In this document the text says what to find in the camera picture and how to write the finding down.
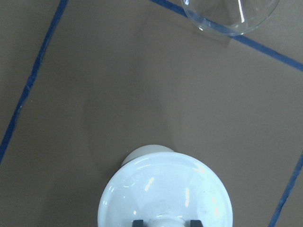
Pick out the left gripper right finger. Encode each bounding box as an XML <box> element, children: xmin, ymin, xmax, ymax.
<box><xmin>190</xmin><ymin>220</ymin><xmax>202</xmax><ymax>227</ymax></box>

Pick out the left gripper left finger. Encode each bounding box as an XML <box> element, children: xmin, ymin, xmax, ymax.
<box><xmin>132</xmin><ymin>219</ymin><xmax>144</xmax><ymax>227</ymax></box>

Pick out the white enamel cup lid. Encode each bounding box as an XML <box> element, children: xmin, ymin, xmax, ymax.
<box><xmin>98</xmin><ymin>152</ymin><xmax>233</xmax><ymax>227</ymax></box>

